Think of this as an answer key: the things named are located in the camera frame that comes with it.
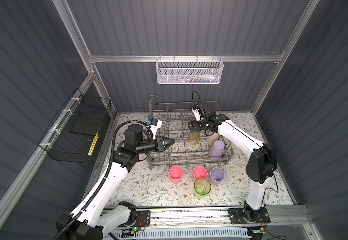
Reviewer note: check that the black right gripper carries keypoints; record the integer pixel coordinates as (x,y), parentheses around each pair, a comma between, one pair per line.
(194,124)

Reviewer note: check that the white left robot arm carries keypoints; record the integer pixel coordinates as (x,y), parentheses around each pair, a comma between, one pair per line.
(86,221)

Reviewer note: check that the lilac cup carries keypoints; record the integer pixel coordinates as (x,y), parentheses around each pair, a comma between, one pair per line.
(217,149)
(217,175)

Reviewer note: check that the grey wire dish rack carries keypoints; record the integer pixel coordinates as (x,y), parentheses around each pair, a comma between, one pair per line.
(175,117)

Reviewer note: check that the beige cup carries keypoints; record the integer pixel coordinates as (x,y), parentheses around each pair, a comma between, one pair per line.
(212,138)

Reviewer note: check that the white vented cover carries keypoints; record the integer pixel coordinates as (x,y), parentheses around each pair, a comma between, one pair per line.
(185,233)

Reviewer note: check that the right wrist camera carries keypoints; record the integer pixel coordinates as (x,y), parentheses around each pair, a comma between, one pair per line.
(198,111)

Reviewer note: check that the pink cup right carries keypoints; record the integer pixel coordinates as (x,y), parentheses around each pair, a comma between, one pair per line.
(200,172)

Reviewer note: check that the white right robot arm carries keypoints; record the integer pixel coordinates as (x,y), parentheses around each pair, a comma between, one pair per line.
(261,165)

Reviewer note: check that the tubes in white basket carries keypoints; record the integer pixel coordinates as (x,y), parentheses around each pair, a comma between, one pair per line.
(209,79)

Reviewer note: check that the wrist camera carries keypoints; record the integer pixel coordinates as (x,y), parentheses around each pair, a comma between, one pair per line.
(154,125)
(198,111)

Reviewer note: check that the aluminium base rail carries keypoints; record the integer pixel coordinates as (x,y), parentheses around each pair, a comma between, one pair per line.
(279,215)

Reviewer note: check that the white mesh wall basket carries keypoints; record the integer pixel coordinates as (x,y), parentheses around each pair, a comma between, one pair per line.
(170,71)

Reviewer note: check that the pink cup left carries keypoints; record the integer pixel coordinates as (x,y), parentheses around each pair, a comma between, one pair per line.
(175,174)

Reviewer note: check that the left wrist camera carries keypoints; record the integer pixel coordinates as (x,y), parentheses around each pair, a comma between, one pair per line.
(154,125)

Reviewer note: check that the yellow brush in basket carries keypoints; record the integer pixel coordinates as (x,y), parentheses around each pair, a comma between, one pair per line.
(93,144)

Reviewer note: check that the black wire wall basket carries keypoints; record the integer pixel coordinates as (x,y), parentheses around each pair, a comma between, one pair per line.
(61,145)

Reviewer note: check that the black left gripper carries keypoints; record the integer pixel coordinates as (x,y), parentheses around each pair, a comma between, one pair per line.
(160,146)

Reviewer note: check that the green transparent cup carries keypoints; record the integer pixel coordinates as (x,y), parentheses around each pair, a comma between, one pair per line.
(202,187)

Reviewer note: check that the yellow transparent cup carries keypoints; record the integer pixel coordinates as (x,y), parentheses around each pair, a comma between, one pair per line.
(194,138)

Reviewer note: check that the pink cup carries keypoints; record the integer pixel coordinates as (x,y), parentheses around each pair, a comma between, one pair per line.
(175,174)
(200,172)

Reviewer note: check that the black pad in basket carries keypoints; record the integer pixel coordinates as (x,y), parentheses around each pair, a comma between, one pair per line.
(86,124)

